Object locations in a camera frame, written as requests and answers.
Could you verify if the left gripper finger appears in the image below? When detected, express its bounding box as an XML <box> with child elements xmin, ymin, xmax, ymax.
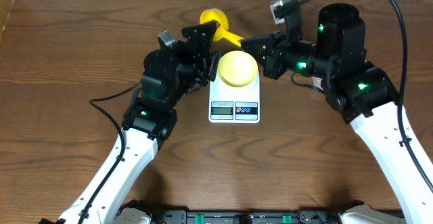
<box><xmin>207</xmin><ymin>51</ymin><xmax>221</xmax><ymax>81</ymax></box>
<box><xmin>181</xmin><ymin>20</ymin><xmax>219</xmax><ymax>53</ymax></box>

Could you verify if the yellow measuring scoop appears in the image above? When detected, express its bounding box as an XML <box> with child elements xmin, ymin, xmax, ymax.
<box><xmin>200</xmin><ymin>8</ymin><xmax>244</xmax><ymax>47</ymax></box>

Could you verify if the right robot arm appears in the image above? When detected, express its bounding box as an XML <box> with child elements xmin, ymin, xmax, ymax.
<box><xmin>241</xmin><ymin>3</ymin><xmax>432</xmax><ymax>223</ymax></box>

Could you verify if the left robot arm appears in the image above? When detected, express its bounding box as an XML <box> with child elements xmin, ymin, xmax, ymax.
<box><xmin>57</xmin><ymin>21</ymin><xmax>221</xmax><ymax>223</ymax></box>

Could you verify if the pale yellow bowl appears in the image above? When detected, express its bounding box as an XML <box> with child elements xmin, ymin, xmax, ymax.
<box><xmin>218</xmin><ymin>51</ymin><xmax>258</xmax><ymax>87</ymax></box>

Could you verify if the white digital kitchen scale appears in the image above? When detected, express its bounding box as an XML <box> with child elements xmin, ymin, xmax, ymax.
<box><xmin>208</xmin><ymin>73</ymin><xmax>260</xmax><ymax>124</ymax></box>

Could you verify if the left black cable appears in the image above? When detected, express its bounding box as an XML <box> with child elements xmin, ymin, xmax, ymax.
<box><xmin>76</xmin><ymin>80</ymin><xmax>143</xmax><ymax>224</ymax></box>

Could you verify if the black cable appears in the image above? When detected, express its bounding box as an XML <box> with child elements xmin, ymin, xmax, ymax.
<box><xmin>290</xmin><ymin>0</ymin><xmax>433</xmax><ymax>193</ymax></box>
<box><xmin>76</xmin><ymin>80</ymin><xmax>143</xmax><ymax>224</ymax></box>

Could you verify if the right black cable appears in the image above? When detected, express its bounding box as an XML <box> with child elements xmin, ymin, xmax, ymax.
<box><xmin>290</xmin><ymin>0</ymin><xmax>433</xmax><ymax>193</ymax></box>

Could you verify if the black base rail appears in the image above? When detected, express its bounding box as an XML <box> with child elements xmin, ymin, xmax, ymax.
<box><xmin>150</xmin><ymin>210</ymin><xmax>339</xmax><ymax>224</ymax></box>

